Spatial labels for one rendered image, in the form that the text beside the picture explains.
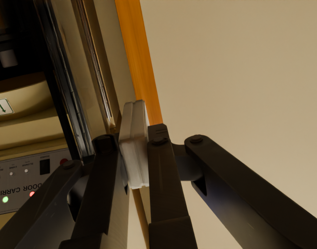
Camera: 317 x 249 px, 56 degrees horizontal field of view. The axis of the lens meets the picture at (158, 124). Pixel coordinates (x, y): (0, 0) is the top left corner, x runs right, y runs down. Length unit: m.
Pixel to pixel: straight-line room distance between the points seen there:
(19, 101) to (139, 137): 0.43
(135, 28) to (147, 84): 0.07
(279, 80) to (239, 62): 0.15
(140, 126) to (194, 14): 0.78
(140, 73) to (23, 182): 0.25
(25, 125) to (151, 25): 0.51
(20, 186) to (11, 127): 0.10
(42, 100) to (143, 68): 0.24
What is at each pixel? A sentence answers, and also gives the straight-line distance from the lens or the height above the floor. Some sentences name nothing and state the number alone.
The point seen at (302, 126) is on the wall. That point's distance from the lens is 1.12.
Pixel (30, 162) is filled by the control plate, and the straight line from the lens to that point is 0.53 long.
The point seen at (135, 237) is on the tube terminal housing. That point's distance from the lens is 0.64.
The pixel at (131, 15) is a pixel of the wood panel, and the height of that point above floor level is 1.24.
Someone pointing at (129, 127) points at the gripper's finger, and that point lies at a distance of 0.17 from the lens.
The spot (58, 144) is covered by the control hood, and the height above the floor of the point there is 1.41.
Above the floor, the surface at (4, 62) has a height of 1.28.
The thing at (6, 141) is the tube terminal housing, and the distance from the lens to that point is 0.57.
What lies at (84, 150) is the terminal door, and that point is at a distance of 0.18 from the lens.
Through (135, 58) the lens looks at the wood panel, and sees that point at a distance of 0.40.
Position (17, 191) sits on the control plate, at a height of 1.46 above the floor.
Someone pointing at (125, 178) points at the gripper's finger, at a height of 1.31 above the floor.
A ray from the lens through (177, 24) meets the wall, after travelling 0.92.
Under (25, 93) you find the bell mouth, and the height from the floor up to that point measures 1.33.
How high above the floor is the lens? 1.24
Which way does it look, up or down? 21 degrees up
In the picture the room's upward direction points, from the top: 169 degrees clockwise
